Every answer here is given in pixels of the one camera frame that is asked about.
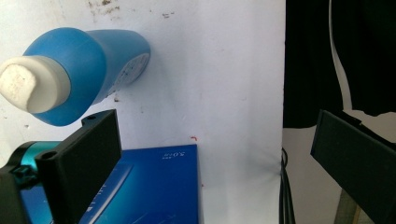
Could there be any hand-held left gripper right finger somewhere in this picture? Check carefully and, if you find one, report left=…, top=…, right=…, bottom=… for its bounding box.
left=310, top=109, right=396, bottom=224

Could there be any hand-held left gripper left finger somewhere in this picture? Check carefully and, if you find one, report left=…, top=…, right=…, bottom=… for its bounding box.
left=35, top=108, right=122, bottom=224

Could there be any blue cardboard box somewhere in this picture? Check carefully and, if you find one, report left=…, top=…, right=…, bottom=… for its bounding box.
left=20, top=144, right=201, bottom=224

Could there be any blue bottle with white cap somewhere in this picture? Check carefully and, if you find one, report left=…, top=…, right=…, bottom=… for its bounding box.
left=0, top=27, right=151, bottom=127

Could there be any grey stand leg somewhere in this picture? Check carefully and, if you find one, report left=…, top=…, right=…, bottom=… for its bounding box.
left=333, top=188, right=375, bottom=224

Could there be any black curtain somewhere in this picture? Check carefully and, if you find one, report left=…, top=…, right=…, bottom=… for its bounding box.
left=282, top=0, right=396, bottom=129

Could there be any black cable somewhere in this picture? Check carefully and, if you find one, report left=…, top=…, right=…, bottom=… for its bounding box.
left=278, top=147, right=297, bottom=224

